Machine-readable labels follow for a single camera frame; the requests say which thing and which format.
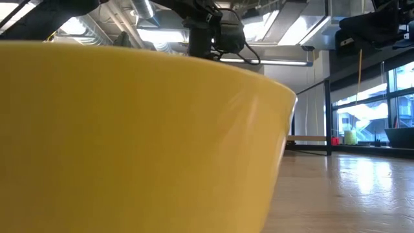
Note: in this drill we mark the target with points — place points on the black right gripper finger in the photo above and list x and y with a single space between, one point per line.
368 29

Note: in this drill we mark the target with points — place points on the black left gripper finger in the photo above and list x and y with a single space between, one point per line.
200 42

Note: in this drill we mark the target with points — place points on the yellow plastic mini bowl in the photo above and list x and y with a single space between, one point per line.
129 145

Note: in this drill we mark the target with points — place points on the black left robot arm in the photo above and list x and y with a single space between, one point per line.
48 16

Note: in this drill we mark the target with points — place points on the fluorescent light fixture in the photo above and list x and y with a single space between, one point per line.
233 60
281 62

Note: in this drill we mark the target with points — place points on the green cactus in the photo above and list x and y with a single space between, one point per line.
122 39

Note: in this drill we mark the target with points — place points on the yellow-green cylinder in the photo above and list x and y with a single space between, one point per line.
350 137

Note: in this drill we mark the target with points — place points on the black bin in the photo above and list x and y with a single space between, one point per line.
401 137

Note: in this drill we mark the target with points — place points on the small red box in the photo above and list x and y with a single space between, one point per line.
335 141

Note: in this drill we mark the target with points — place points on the wooden rack shelf board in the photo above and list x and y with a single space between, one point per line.
307 138

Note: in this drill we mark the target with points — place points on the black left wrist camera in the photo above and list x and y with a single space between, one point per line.
231 35

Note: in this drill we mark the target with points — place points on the round silver ventilation duct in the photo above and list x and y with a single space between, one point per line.
144 8

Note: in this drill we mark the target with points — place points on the rectangular silver ventilation duct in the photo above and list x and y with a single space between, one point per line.
310 22

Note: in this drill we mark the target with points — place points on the black ceiling camera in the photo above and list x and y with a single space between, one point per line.
308 48

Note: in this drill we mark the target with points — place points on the black metal rack frame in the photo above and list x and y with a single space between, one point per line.
328 113

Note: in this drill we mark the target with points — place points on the flexible silver duct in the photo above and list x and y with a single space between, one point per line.
93 32

